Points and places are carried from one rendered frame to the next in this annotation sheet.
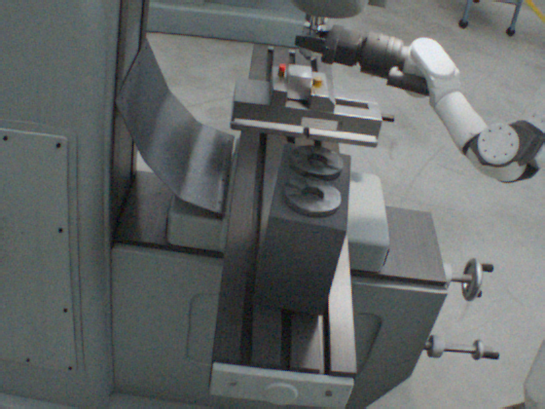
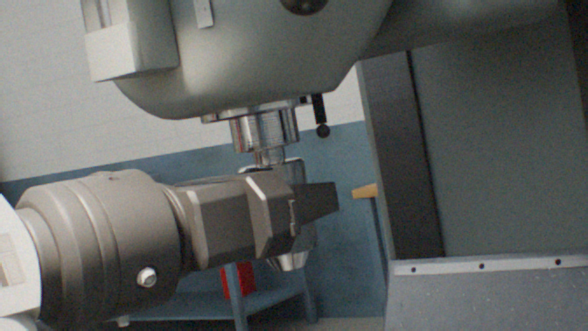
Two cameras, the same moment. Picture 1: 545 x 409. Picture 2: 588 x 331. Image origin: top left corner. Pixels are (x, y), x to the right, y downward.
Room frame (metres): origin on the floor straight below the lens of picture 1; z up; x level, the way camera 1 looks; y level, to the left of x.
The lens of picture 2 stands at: (1.80, -0.47, 1.30)
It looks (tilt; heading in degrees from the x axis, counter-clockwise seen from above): 3 degrees down; 133
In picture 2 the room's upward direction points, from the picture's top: 10 degrees counter-clockwise
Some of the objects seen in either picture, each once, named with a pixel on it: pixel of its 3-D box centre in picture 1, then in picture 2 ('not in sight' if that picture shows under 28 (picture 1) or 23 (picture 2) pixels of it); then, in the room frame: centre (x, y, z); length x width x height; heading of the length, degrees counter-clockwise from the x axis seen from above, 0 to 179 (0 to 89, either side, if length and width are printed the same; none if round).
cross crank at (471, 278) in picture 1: (459, 278); not in sight; (1.38, -0.50, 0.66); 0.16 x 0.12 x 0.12; 95
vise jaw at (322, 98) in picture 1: (320, 91); not in sight; (1.48, -0.04, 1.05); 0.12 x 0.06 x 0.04; 8
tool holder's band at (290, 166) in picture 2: (314, 27); (271, 170); (1.33, 0.00, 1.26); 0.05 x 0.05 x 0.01
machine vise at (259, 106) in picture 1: (307, 102); not in sight; (1.47, -0.02, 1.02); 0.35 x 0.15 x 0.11; 98
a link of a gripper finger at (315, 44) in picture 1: (309, 44); not in sight; (1.30, 0.00, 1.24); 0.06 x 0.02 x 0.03; 82
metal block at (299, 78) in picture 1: (298, 82); not in sight; (1.47, 0.01, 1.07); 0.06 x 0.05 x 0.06; 8
